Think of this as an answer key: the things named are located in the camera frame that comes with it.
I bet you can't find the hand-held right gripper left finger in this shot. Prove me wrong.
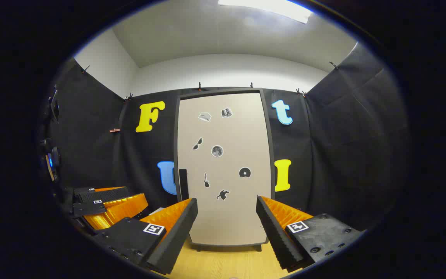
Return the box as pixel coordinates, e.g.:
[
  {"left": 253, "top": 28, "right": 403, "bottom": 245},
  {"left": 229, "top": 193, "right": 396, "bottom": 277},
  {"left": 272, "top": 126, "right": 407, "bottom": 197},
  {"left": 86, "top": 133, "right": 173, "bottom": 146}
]
[{"left": 91, "top": 198, "right": 199, "bottom": 275}]

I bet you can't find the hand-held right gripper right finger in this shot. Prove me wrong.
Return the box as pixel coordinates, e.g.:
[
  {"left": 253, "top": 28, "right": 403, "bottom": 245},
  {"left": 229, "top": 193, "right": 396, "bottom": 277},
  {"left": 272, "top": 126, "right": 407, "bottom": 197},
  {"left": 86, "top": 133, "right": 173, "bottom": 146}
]
[{"left": 256, "top": 195, "right": 365, "bottom": 272}]

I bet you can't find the beige cabinet door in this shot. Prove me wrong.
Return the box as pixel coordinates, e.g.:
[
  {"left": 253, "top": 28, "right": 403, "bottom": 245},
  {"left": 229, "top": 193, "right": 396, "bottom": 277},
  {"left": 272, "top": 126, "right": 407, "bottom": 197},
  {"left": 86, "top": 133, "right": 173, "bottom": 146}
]
[{"left": 177, "top": 92, "right": 272, "bottom": 247}]

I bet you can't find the black backdrop cloth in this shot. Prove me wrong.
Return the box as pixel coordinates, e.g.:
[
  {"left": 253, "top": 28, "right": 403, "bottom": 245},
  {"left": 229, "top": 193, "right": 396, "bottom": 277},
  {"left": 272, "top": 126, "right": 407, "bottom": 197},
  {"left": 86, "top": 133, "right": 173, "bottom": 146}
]
[{"left": 48, "top": 42, "right": 410, "bottom": 234}]

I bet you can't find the long ceiling light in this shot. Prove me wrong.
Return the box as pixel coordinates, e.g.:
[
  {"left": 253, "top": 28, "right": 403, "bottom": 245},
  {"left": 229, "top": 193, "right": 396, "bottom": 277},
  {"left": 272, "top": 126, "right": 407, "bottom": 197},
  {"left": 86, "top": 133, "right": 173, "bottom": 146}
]
[{"left": 218, "top": 0, "right": 313, "bottom": 24}]

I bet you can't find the black door handle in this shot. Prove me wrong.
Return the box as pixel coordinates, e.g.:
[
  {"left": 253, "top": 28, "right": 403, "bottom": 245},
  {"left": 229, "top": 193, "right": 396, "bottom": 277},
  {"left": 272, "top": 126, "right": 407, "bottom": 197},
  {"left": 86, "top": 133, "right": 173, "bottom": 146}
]
[{"left": 179, "top": 169, "right": 189, "bottom": 201}]

